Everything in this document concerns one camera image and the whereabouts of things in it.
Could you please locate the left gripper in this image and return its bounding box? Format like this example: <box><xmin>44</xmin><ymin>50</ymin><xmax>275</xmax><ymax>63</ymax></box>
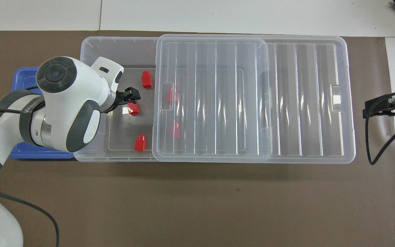
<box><xmin>116</xmin><ymin>88</ymin><xmax>141</xmax><ymax>105</ymax></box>

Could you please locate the clear plastic box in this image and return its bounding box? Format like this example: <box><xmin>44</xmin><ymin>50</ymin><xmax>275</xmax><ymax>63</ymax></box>
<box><xmin>74</xmin><ymin>36</ymin><xmax>273</xmax><ymax>163</ymax></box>

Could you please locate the blue plastic tray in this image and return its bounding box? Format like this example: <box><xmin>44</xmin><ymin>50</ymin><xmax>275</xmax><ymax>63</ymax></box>
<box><xmin>9</xmin><ymin>67</ymin><xmax>75</xmax><ymax>160</ymax></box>

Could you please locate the clear plastic lid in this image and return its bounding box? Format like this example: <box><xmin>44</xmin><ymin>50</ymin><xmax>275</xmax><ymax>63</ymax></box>
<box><xmin>152</xmin><ymin>34</ymin><xmax>357</xmax><ymax>164</ymax></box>

